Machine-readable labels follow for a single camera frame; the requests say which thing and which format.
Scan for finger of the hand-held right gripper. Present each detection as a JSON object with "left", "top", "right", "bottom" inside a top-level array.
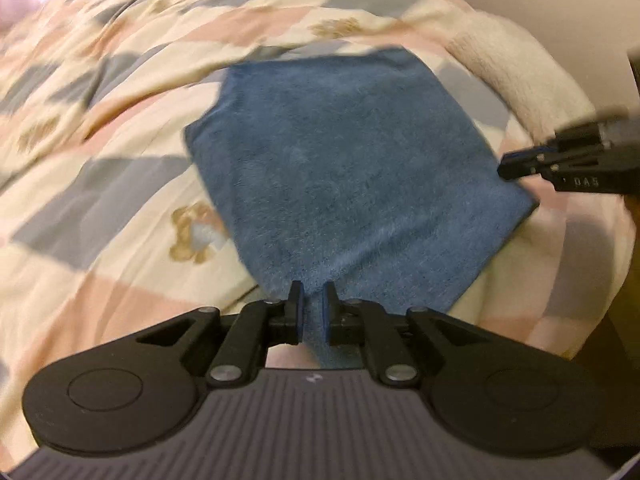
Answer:
[{"left": 497, "top": 144, "right": 562, "bottom": 182}]

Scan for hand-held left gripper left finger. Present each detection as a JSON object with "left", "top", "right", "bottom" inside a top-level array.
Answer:
[{"left": 135, "top": 280, "right": 306, "bottom": 389}]

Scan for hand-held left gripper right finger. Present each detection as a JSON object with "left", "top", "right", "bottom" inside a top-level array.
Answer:
[{"left": 322, "top": 280, "right": 496, "bottom": 389}]

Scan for blue denim jeans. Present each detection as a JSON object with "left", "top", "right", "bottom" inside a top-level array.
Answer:
[{"left": 183, "top": 46, "right": 541, "bottom": 370}]

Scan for white fluffy blanket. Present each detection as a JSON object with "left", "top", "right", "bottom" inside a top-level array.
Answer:
[{"left": 444, "top": 10, "right": 603, "bottom": 147}]

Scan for checkered bear print quilt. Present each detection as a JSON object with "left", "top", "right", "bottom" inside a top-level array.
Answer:
[{"left": 0, "top": 0, "right": 637, "bottom": 461}]

